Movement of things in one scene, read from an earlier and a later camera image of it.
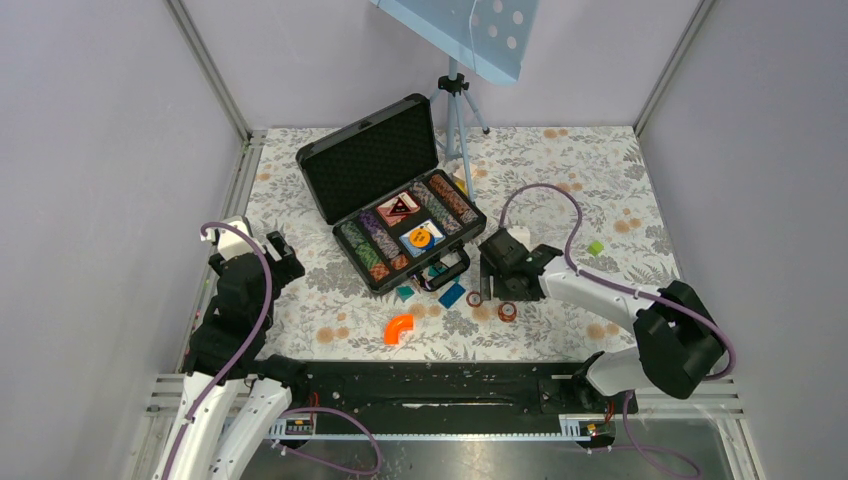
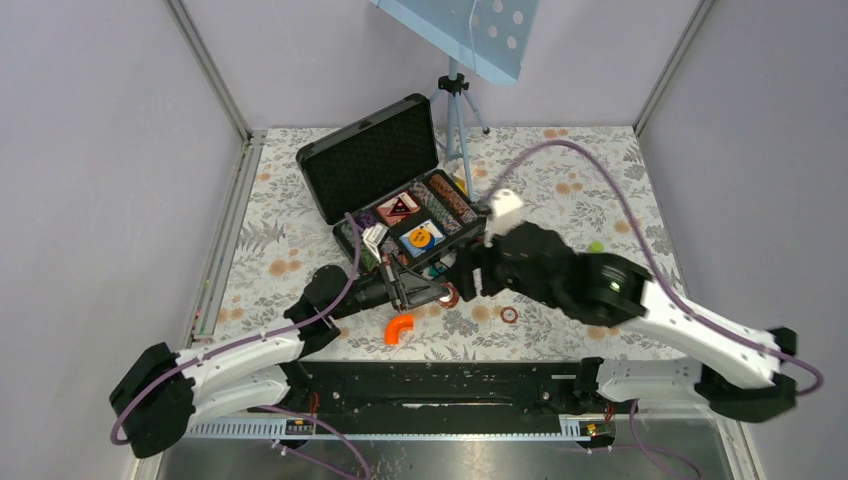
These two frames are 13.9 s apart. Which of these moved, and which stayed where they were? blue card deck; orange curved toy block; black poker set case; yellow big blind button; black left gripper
Moved: black left gripper
Stayed: blue card deck; orange curved toy block; yellow big blind button; black poker set case
